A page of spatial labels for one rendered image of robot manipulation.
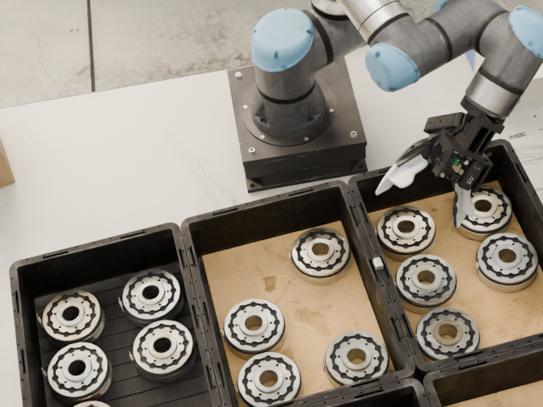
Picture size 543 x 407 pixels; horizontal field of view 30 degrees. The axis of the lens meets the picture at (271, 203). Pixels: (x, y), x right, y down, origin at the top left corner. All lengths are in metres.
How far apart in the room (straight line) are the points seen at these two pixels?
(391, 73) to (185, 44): 1.98
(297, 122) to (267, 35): 0.20
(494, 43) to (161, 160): 0.89
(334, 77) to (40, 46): 1.62
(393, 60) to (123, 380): 0.70
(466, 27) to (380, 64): 0.14
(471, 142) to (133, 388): 0.68
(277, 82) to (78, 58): 1.62
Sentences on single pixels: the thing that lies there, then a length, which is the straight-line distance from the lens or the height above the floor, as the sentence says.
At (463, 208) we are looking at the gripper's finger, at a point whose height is 1.03.
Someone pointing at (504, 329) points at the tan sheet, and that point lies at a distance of 1.74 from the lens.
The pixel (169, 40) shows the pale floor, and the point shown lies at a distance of 3.43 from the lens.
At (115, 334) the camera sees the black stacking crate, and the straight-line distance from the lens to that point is 1.78.
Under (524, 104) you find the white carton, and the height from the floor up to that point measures 0.72.
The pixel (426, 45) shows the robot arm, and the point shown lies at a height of 1.27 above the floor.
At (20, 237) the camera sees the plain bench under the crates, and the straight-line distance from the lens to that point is 2.12.
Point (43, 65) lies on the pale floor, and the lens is 3.47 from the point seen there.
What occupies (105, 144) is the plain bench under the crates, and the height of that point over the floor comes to 0.70.
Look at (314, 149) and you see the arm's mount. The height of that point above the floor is 0.80.
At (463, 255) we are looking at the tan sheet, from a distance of 1.81.
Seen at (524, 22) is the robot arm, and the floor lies 1.31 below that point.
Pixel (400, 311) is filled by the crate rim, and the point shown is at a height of 0.93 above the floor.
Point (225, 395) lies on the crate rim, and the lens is 1.57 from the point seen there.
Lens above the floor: 2.33
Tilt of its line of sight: 53 degrees down
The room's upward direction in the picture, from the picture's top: 9 degrees counter-clockwise
